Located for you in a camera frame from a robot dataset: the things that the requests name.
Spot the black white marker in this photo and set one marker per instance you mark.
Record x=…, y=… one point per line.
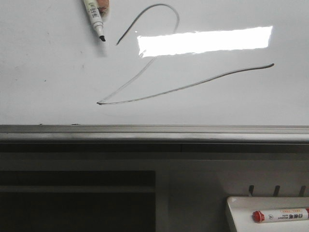
x=95, y=18

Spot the red capped whiteboard marker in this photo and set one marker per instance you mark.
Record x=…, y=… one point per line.
x=280, y=215

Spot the white plastic marker tray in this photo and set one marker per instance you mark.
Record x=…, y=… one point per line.
x=239, y=212

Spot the white whiteboard with grey frame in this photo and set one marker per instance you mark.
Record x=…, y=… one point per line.
x=182, y=70

